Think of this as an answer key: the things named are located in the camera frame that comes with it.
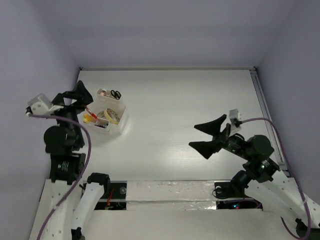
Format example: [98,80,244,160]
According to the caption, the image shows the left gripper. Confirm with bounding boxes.
[52,79,94,145]

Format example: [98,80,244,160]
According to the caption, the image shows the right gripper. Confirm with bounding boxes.
[187,113,252,160]

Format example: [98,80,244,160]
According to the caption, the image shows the red gel pen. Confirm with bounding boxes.
[86,107,98,120]

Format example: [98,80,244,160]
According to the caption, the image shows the pink white stapler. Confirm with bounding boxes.
[99,89,108,97]

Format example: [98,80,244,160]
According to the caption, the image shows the clear tape roll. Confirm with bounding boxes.
[97,111,106,119]

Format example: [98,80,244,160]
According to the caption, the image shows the black handled scissors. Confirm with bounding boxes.
[110,89,122,100]

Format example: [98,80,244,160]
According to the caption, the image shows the beige masking tape roll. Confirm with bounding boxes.
[104,108,121,125]

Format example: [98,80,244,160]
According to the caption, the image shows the yellow highlighter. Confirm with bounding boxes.
[83,113,97,124]

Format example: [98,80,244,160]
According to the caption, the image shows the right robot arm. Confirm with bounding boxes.
[189,113,320,240]

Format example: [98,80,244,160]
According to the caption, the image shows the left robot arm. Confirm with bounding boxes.
[31,81,111,240]

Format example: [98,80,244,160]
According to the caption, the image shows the cream divided pen holder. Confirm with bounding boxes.
[95,88,123,104]

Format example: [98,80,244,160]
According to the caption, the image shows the white perforated storage basket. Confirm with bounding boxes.
[82,101,129,135]

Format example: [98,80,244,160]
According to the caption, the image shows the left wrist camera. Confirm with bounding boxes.
[25,93,64,117]

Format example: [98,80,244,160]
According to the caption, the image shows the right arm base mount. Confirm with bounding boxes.
[211,181,263,210]

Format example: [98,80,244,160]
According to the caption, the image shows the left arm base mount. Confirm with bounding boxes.
[94,181,127,211]

